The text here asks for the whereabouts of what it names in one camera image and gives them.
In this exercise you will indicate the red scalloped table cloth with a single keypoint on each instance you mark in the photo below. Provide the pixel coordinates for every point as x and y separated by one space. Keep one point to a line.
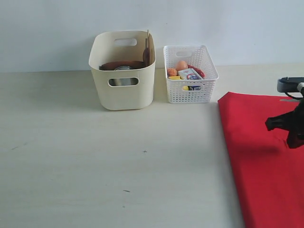
269 176

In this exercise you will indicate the dark wooden spoon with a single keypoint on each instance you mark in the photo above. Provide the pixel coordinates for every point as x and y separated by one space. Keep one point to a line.
146 53

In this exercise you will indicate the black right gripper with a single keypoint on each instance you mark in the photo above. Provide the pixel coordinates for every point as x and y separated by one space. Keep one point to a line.
293 122

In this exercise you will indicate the stainless steel cup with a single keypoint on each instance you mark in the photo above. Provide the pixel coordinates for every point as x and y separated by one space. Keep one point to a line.
131 81

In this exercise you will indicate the cream plastic bin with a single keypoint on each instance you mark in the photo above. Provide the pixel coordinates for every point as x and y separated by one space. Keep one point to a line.
122 46

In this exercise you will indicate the red toy sausage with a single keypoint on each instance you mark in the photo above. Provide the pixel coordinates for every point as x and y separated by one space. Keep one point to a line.
199 71

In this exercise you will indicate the blue white milk carton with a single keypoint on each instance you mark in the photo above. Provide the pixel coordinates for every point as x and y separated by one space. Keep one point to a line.
190 74

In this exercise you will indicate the orange fried chicken piece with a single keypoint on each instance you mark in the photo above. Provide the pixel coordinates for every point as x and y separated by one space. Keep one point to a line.
172 72

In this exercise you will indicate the long wooden chopstick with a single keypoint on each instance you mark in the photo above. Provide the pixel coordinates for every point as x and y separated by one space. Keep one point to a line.
150 49

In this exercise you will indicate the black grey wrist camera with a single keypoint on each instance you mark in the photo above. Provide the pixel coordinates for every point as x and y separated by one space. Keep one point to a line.
290 84

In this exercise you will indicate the white perforated plastic basket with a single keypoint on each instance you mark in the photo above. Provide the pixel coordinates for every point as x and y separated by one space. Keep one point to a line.
199 57

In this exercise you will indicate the brown egg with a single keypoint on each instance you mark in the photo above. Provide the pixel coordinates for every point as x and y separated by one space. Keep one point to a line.
181 65

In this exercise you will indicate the yellow cheese wedge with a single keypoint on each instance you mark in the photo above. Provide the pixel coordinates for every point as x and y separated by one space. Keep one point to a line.
174 77

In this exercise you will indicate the yellow lemon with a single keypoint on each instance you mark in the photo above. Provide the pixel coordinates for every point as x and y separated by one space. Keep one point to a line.
185 88

